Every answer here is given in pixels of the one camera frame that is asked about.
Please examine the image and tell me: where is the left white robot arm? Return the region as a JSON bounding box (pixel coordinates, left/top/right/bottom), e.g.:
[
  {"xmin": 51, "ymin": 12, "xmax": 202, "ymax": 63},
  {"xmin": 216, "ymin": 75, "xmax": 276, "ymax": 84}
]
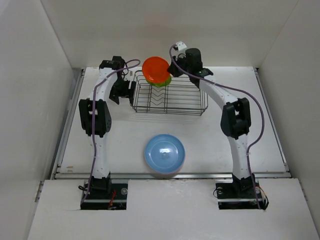
[{"xmin": 78, "ymin": 56, "xmax": 136, "ymax": 199}]

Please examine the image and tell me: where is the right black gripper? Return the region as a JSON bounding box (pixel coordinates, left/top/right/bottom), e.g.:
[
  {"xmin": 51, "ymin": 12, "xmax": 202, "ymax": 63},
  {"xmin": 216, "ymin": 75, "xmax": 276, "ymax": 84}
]
[{"xmin": 166, "ymin": 53, "xmax": 192, "ymax": 78}]

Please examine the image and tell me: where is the purple cable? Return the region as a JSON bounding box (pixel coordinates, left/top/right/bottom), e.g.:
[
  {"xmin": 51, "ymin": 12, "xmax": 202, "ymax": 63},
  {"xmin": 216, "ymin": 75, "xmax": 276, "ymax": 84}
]
[
  {"xmin": 169, "ymin": 44, "xmax": 265, "ymax": 210},
  {"xmin": 82, "ymin": 59, "xmax": 141, "ymax": 201}
]

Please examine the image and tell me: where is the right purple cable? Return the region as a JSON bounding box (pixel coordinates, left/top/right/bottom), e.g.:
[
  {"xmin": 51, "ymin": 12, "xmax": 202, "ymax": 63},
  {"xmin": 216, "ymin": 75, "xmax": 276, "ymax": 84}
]
[{"xmin": 169, "ymin": 44, "xmax": 265, "ymax": 210}]

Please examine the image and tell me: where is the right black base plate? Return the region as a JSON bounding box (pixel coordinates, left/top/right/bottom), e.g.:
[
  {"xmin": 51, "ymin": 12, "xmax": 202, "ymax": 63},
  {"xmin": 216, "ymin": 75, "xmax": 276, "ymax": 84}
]
[{"xmin": 212, "ymin": 182, "xmax": 270, "ymax": 210}]

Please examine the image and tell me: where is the aluminium rail front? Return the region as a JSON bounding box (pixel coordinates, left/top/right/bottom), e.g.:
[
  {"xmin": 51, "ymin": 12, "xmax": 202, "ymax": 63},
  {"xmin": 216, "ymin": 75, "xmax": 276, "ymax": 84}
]
[{"xmin": 51, "ymin": 171, "xmax": 292, "ymax": 180}]

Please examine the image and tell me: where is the wire dish rack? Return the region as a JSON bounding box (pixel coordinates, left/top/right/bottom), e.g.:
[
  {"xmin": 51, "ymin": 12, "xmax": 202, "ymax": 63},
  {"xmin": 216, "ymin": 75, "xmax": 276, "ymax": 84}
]
[{"xmin": 132, "ymin": 70, "xmax": 209, "ymax": 116}]

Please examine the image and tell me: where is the orange plate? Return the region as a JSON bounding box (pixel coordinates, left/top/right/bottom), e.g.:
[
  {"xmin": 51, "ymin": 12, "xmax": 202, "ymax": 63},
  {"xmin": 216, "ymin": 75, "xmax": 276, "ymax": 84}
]
[{"xmin": 142, "ymin": 56, "xmax": 170, "ymax": 83}]

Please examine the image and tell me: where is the green plate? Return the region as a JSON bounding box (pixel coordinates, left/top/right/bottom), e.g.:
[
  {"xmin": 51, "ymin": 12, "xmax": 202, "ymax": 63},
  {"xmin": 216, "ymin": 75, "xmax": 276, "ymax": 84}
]
[{"xmin": 146, "ymin": 76, "xmax": 172, "ymax": 88}]

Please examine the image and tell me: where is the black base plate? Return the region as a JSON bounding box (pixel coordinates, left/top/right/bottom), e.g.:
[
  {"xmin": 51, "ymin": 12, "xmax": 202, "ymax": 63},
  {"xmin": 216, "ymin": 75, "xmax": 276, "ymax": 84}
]
[
  {"xmin": 80, "ymin": 183, "xmax": 128, "ymax": 211},
  {"xmin": 212, "ymin": 182, "xmax": 270, "ymax": 210}
]

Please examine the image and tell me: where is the pink plate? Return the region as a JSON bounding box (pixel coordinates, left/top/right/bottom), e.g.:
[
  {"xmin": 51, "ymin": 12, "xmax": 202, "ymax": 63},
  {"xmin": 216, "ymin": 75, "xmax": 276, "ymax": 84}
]
[{"xmin": 175, "ymin": 160, "xmax": 186, "ymax": 173}]

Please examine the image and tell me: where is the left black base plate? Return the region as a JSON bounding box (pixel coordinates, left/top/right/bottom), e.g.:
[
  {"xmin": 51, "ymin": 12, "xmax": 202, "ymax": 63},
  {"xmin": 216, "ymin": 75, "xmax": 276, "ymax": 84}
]
[{"xmin": 80, "ymin": 183, "xmax": 128, "ymax": 211}]

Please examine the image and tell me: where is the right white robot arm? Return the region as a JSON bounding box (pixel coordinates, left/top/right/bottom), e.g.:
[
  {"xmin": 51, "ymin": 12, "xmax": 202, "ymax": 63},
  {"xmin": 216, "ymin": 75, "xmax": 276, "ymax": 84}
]
[{"xmin": 167, "ymin": 42, "xmax": 257, "ymax": 199}]

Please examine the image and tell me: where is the blue plate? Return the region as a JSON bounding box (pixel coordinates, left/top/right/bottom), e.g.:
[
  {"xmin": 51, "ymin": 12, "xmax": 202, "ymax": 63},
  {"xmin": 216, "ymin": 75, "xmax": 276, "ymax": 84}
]
[{"xmin": 144, "ymin": 134, "xmax": 186, "ymax": 175}]

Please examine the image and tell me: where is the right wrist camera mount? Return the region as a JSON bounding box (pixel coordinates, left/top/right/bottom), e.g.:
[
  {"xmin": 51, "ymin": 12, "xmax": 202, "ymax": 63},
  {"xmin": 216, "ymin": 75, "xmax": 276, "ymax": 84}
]
[{"xmin": 173, "ymin": 41, "xmax": 188, "ymax": 52}]

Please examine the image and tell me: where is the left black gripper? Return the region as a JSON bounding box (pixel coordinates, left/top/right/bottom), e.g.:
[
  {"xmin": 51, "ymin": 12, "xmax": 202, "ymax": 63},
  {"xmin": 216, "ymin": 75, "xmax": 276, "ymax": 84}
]
[{"xmin": 110, "ymin": 77, "xmax": 135, "ymax": 105}]

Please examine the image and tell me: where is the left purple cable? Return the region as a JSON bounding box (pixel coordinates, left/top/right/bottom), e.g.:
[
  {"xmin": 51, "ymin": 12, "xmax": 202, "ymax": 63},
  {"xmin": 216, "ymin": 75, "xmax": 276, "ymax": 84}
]
[{"xmin": 82, "ymin": 59, "xmax": 141, "ymax": 201}]

